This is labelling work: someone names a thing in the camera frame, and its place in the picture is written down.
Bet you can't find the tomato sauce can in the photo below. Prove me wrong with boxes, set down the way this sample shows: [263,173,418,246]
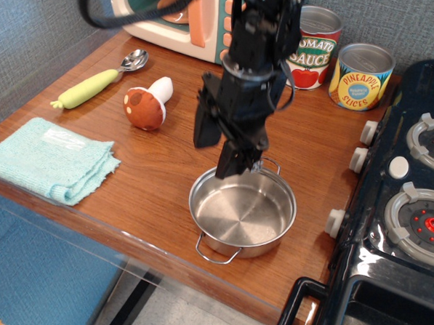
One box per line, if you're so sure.
[288,5,344,90]

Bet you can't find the black toy stove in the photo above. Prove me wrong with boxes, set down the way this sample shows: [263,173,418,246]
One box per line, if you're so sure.
[277,60,434,325]

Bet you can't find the spoon with green handle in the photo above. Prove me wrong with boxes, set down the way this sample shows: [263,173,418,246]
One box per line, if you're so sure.
[50,49,149,110]

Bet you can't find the toy mushroom plush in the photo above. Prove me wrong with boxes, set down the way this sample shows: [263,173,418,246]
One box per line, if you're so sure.
[123,77,174,132]

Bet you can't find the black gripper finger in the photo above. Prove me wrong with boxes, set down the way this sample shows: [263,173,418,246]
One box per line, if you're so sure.
[193,92,222,148]
[215,140,262,180]

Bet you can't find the black cable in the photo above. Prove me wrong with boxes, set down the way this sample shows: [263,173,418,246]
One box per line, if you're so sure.
[76,0,212,35]

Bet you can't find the small stainless steel pot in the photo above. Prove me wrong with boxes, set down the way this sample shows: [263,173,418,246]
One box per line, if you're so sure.
[188,157,297,265]

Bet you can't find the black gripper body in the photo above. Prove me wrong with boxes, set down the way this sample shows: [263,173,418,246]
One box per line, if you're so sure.
[199,65,288,152]

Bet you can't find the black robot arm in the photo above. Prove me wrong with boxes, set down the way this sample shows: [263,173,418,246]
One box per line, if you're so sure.
[193,0,304,180]

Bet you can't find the pineapple slices can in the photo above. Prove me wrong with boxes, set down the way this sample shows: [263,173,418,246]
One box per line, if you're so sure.
[329,43,395,111]

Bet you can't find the teal toy microwave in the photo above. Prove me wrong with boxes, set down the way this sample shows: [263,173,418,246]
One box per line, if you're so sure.
[111,0,233,64]

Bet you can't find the light blue folded cloth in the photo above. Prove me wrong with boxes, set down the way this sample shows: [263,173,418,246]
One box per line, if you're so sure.
[0,117,121,206]

